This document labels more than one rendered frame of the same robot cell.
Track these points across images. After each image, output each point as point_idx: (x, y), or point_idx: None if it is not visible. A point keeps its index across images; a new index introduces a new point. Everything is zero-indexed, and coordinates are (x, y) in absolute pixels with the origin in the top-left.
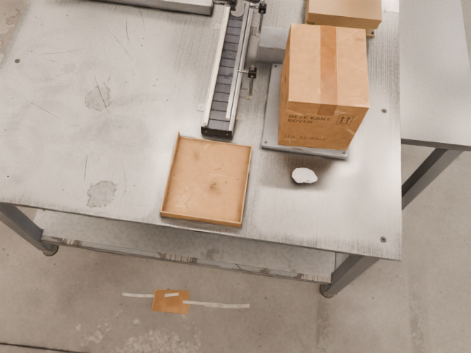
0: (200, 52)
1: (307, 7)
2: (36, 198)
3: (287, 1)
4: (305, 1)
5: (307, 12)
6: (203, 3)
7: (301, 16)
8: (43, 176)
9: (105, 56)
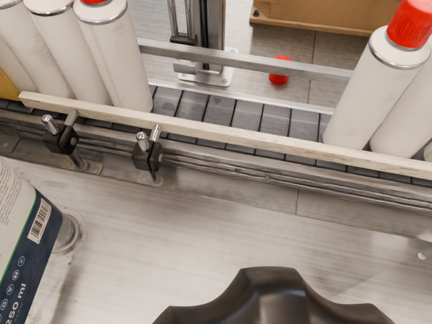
0: None
1: (362, 18)
2: None
3: (324, 63)
4: (317, 31)
5: (389, 17)
6: (430, 267)
7: (367, 42)
8: None
9: None
